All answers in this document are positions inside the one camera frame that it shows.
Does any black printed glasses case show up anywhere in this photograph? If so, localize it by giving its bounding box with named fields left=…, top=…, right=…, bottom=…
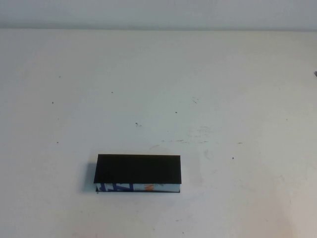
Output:
left=93, top=153, right=183, bottom=194

